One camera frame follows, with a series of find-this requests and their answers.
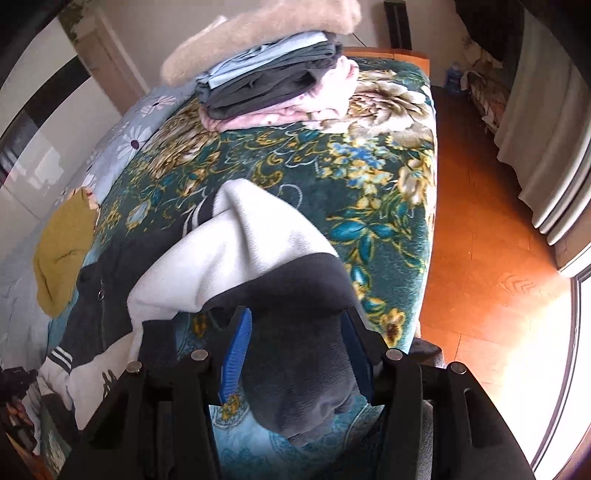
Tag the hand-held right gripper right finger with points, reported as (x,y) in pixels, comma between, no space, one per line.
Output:
(362,355)

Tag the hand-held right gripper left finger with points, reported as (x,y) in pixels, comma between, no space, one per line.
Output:
(236,355)

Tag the navy and white jacket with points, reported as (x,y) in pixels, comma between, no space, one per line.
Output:
(240,244)

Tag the stack of folded clothes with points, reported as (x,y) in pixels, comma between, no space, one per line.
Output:
(323,104)

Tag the mustard yellow garment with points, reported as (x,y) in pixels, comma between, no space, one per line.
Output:
(60,254)

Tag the green floral blanket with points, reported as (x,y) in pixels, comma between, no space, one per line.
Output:
(323,184)

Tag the daisy print bedsheet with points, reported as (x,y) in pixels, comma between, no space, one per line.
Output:
(138,124)

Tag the folded dark grey garment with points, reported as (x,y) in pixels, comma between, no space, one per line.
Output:
(272,87)

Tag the white curtain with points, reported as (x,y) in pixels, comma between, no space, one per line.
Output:
(549,138)

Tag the blue plastic bottle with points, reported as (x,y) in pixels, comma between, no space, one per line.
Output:
(453,77)

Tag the cluttered low shelf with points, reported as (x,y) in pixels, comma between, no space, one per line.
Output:
(485,87)

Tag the folded light blue garment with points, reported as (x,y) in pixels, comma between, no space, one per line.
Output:
(258,57)

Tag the beige fluffy blanket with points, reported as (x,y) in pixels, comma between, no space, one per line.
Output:
(258,25)

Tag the black upright stand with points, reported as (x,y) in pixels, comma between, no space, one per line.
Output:
(398,25)

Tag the wooden bed frame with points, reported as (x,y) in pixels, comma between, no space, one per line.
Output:
(397,55)

